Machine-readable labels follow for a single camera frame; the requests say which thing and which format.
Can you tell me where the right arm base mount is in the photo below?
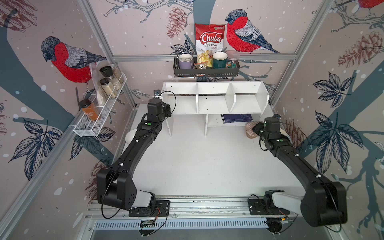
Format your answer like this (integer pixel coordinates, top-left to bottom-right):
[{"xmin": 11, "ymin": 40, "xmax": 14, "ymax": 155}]
[{"xmin": 247, "ymin": 198, "xmax": 291, "ymax": 216}]

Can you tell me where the red Chuba chips bag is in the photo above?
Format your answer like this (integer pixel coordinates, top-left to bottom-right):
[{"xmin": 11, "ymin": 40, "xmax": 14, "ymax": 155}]
[{"xmin": 195, "ymin": 24, "xmax": 226, "ymax": 68}]

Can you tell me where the green mug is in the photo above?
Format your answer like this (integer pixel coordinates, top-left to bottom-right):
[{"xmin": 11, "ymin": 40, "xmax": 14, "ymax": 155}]
[{"xmin": 213, "ymin": 52, "xmax": 232, "ymax": 69}]

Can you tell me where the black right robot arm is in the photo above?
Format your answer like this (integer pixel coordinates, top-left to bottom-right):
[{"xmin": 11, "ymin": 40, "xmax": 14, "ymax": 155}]
[{"xmin": 252, "ymin": 115, "xmax": 348, "ymax": 227}]

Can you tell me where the white ceramic bowl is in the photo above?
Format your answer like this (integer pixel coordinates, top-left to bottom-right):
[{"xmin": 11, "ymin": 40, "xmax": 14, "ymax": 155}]
[{"xmin": 125, "ymin": 130, "xmax": 137, "ymax": 145}]

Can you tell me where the white wire wall rack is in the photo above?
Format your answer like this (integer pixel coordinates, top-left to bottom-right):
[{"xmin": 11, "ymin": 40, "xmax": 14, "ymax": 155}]
[{"xmin": 73, "ymin": 73, "xmax": 127, "ymax": 137}]

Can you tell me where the white wooden bookshelf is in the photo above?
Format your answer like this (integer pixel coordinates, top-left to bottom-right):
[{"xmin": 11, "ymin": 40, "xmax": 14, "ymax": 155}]
[{"xmin": 162, "ymin": 81, "xmax": 270, "ymax": 133}]

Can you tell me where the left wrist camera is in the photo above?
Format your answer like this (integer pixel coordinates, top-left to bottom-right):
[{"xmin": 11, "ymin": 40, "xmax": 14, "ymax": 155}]
[{"xmin": 154, "ymin": 90, "xmax": 162, "ymax": 98}]

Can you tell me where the pink lidded clear jar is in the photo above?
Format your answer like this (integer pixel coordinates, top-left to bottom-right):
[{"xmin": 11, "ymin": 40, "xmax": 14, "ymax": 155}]
[{"xmin": 226, "ymin": 50, "xmax": 240, "ymax": 68}]

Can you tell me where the small candy packet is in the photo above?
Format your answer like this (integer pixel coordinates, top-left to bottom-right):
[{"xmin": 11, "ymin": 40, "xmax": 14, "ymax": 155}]
[{"xmin": 194, "ymin": 62, "xmax": 207, "ymax": 70}]

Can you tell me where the dark blue book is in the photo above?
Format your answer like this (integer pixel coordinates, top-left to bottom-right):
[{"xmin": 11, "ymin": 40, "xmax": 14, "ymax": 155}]
[{"xmin": 221, "ymin": 114, "xmax": 253, "ymax": 124}]

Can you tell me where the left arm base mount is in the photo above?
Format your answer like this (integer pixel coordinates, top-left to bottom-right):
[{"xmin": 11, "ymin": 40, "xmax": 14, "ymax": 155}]
[{"xmin": 129, "ymin": 200, "xmax": 171, "ymax": 218}]

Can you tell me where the black wall shelf tray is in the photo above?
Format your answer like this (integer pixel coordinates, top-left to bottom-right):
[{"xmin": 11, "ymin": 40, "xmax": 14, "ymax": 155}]
[{"xmin": 173, "ymin": 57, "xmax": 240, "ymax": 78}]

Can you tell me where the orange spice jar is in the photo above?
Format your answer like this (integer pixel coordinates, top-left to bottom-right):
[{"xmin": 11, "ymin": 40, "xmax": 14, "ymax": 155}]
[{"xmin": 79, "ymin": 99, "xmax": 100, "ymax": 121}]

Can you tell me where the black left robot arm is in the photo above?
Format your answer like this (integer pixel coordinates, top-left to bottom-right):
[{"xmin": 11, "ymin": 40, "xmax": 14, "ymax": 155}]
[{"xmin": 97, "ymin": 98, "xmax": 172, "ymax": 211}]

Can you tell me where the clear plastic bag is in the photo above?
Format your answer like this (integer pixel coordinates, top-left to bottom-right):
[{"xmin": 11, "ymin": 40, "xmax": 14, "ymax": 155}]
[{"xmin": 90, "ymin": 63, "xmax": 108, "ymax": 107}]

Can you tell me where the black lid spice jar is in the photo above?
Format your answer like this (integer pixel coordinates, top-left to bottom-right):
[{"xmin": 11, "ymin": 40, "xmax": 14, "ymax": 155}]
[
  {"xmin": 100, "ymin": 66, "xmax": 122, "ymax": 90},
  {"xmin": 100, "ymin": 78, "xmax": 118, "ymax": 98}
]

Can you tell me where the purple mug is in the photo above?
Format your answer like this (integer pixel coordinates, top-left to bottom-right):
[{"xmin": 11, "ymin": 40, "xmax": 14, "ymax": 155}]
[{"xmin": 178, "ymin": 54, "xmax": 194, "ymax": 70}]

